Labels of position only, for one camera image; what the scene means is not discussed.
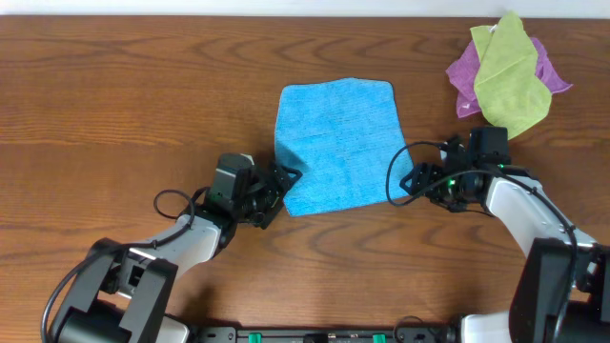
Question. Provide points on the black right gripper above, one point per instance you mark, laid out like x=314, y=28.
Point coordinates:
x=431, y=172

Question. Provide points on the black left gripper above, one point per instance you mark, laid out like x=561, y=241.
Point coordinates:
x=274, y=191

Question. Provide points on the blue microfiber cloth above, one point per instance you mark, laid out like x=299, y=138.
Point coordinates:
x=345, y=138

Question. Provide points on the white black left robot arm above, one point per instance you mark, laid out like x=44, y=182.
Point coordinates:
x=119, y=293

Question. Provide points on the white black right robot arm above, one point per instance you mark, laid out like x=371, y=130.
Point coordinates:
x=563, y=291

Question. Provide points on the purple microfiber cloth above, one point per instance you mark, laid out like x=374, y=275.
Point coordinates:
x=462, y=74

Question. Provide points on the green microfiber cloth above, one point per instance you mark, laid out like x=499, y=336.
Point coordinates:
x=508, y=91

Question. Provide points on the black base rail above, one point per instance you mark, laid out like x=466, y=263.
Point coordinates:
x=405, y=334

